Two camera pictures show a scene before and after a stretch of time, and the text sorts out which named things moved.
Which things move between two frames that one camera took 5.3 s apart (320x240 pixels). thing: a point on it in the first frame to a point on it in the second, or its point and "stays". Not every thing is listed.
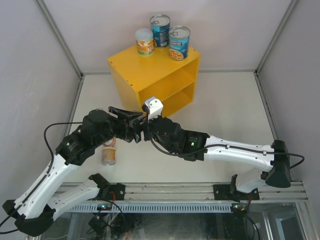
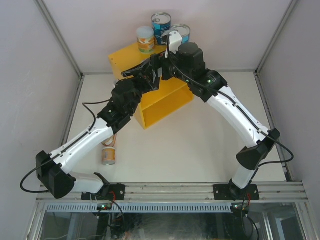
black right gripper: (153, 120) to (158, 62)
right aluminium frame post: (281, 25) stays
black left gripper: (125, 132) to (142, 78)
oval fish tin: (110, 142) stays
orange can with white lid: (145, 43) stays
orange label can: (108, 156) stays
